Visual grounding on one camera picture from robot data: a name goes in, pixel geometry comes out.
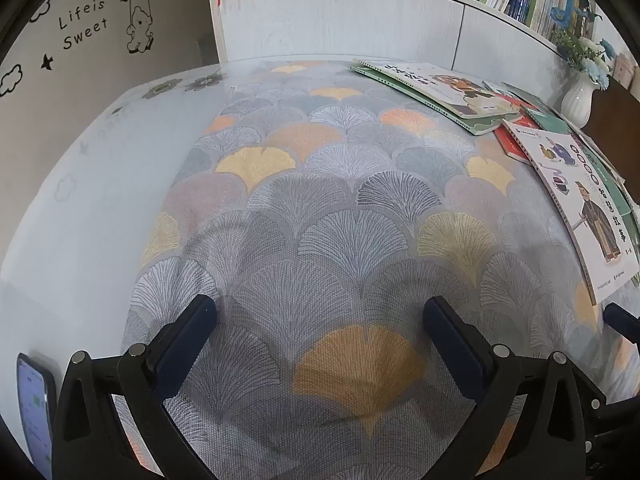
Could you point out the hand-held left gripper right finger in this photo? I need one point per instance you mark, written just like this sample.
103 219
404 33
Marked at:
450 345

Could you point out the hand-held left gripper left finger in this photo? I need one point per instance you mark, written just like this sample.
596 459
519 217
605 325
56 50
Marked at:
187 330

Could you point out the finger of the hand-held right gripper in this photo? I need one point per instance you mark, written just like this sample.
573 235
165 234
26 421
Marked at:
622 322
602 412

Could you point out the red book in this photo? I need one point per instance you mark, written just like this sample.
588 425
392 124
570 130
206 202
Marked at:
512 142

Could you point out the teal green girl cover book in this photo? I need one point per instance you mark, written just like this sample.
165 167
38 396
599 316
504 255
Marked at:
550 121

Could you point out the large white illustrated book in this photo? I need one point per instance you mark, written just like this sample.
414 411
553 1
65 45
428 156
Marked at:
575 185

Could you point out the smartphone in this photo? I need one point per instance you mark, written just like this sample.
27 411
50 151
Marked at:
32 400

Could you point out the leaf patterned tablecloth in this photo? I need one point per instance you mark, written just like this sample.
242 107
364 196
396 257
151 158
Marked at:
325 210

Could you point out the dark brown wooden board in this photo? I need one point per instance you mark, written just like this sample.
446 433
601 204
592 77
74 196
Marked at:
617 125

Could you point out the green book yellow print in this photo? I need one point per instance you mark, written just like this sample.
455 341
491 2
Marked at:
477 127

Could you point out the white vase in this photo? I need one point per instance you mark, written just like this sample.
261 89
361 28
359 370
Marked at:
579 100

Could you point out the white cartoon cover book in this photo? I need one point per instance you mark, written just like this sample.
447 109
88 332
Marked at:
440 85

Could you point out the blue white flowers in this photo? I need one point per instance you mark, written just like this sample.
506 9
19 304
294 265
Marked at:
585 50

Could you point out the black outline cloud sticker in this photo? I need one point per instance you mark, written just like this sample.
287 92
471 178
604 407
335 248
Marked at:
40 11
10 80

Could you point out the white bookshelf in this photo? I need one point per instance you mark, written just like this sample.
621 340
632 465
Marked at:
350 20

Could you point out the black bird wall sticker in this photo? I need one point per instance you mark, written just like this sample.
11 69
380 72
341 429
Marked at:
47 61

